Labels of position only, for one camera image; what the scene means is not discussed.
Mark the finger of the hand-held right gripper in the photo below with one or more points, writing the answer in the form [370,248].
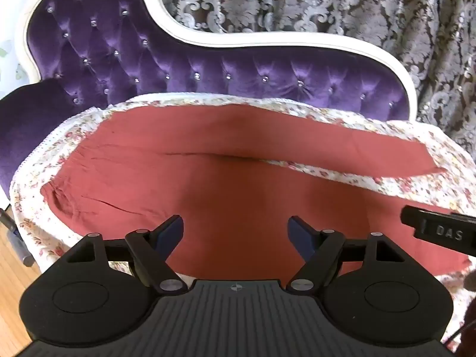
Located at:
[412,215]

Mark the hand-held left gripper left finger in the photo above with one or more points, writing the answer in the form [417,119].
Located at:
[170,233]

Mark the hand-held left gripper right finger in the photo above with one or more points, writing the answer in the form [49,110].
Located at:
[300,235]

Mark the red pants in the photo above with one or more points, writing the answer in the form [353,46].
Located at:
[223,178]

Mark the floral blanket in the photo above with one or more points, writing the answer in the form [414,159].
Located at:
[409,189]

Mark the dark metal rod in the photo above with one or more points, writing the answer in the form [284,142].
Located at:
[15,238]

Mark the purple tufted sofa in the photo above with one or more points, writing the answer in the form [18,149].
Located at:
[223,70]

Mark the grey damask curtain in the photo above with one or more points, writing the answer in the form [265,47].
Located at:
[334,7]

